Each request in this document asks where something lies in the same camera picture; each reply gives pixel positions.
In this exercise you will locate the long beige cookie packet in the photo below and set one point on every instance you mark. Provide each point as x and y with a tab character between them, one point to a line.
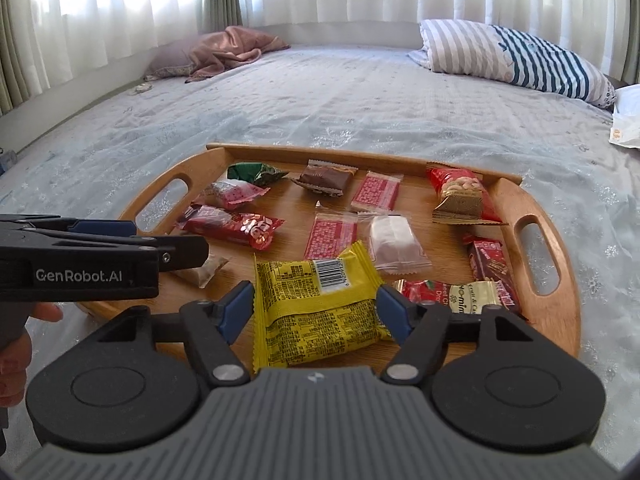
205	272

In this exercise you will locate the green snack packet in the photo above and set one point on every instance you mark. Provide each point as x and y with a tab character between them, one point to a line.
250	172

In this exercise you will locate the brown cake packet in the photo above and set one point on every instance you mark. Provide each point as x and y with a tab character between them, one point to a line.
322	178

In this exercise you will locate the gold and red snack packet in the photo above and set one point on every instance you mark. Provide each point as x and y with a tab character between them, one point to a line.
470	295

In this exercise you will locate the red nut snack packet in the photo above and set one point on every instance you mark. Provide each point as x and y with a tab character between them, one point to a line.
460	187

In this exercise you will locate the yellow snack packet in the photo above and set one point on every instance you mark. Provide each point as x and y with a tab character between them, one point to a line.
310	310

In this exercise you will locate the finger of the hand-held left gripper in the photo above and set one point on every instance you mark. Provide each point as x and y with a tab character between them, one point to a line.
100	227
180	255

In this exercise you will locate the white cake clear packet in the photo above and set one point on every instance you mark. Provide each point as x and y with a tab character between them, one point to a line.
395	242

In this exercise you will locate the dark red snack packet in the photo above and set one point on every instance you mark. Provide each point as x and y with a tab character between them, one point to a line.
490	260

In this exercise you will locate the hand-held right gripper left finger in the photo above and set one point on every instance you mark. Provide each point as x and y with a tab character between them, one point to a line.
235	310

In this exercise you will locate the red chocolate wafer packet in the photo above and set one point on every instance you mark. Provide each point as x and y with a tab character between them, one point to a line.
235	225

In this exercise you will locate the pink crumpled cloth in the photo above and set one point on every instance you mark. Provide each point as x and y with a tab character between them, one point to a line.
235	45

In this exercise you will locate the striped pillow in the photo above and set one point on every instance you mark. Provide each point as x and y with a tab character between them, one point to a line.
475	47

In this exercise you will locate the red label biscuit packet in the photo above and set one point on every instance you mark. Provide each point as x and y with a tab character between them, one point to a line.
330	235
375	191

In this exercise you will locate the white pillow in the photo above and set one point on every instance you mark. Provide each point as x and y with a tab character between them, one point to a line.
627	120

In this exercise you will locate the purple pillow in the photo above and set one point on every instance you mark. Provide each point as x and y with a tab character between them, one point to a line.
170	60

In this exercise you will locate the person's left hand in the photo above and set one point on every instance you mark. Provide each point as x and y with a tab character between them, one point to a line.
15	370

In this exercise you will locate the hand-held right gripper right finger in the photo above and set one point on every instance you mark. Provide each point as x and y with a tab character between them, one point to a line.
392	310

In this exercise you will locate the clear packet with red ends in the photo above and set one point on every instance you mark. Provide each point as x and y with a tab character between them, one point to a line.
232	194

